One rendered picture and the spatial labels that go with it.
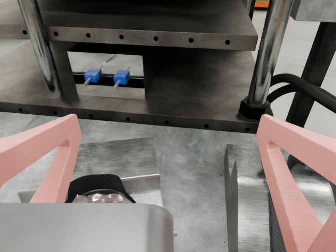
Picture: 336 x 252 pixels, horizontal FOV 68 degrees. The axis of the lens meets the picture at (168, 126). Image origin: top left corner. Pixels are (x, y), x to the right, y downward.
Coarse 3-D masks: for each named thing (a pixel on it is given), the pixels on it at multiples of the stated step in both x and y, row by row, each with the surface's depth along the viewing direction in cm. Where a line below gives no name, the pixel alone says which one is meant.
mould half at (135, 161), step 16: (80, 144) 55; (96, 144) 55; (112, 144) 55; (128, 144) 55; (144, 144) 55; (48, 160) 51; (80, 160) 51; (96, 160) 51; (112, 160) 51; (128, 160) 51; (144, 160) 51; (32, 176) 48; (80, 176) 48; (128, 176) 48; (144, 176) 48; (32, 192) 45; (128, 192) 49; (144, 192) 49; (160, 192) 49
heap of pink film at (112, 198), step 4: (76, 196) 45; (80, 196) 45; (84, 196) 46; (88, 196) 46; (92, 196) 46; (96, 196) 46; (100, 196) 46; (104, 196) 46; (108, 196) 46; (112, 196) 46; (116, 196) 46; (120, 196) 46; (76, 200) 45; (80, 200) 45; (84, 200) 45; (88, 200) 45; (92, 200) 46; (96, 200) 45; (100, 200) 45; (104, 200) 45; (108, 200) 45; (112, 200) 45; (116, 200) 46; (120, 200) 45; (124, 200) 45; (128, 200) 46
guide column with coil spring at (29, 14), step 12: (24, 0) 75; (36, 0) 78; (24, 12) 77; (36, 12) 78; (36, 24) 79; (36, 36) 81; (36, 48) 84; (48, 48) 86; (48, 60) 87; (48, 72) 89; (48, 84) 92; (60, 84) 95; (60, 96) 96
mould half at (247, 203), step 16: (224, 160) 65; (240, 160) 48; (256, 160) 58; (224, 176) 62; (240, 176) 45; (256, 176) 44; (304, 176) 44; (320, 176) 45; (240, 192) 43; (256, 192) 43; (304, 192) 42; (320, 192) 42; (240, 208) 42; (256, 208) 41; (320, 208) 41; (240, 224) 41; (256, 224) 40; (240, 240) 39; (256, 240) 39
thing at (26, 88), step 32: (0, 64) 121; (32, 64) 121; (64, 64) 121; (160, 64) 121; (192, 64) 121; (224, 64) 121; (0, 96) 96; (32, 96) 96; (64, 96) 96; (96, 96) 96; (160, 96) 96; (192, 96) 96; (224, 96) 96; (192, 128) 88; (224, 128) 86; (256, 128) 84
